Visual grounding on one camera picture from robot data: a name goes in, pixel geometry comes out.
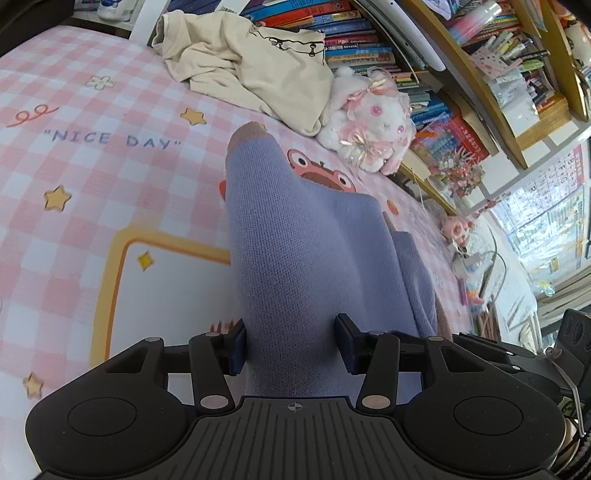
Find white wooden bookshelf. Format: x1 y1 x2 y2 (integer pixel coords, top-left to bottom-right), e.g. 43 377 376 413
69 0 591 217

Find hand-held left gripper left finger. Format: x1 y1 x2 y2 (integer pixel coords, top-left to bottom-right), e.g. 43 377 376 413
95 318 245 415

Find sparkly bead ornament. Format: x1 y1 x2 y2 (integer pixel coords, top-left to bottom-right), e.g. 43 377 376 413
431 148 485 199

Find red boxed book set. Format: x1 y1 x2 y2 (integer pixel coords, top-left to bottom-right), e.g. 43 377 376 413
411 115 489 171

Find white and pink plush bunny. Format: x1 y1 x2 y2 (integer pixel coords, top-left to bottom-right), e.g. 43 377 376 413
316 66 416 175

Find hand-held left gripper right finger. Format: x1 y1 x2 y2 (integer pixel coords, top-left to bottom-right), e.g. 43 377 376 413
336 313 485 411

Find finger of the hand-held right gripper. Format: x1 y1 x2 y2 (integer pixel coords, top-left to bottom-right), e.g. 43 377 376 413
452 333 522 372

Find small pink pig figurine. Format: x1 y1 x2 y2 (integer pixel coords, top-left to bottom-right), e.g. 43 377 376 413
438 217 474 245

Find row of colourful books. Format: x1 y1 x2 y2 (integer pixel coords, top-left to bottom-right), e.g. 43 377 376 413
222 0 490 167

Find clear stationery holders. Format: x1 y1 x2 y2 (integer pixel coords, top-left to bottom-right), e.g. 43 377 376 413
445 0 568 139

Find stack of tan paper books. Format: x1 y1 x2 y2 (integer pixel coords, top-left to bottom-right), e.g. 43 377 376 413
512 95 573 144

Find cream printed garment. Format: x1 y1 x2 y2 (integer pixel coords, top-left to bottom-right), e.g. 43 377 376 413
151 10 334 137

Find purple and brown knit sweater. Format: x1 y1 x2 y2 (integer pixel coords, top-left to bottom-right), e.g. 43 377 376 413
224 122 451 402

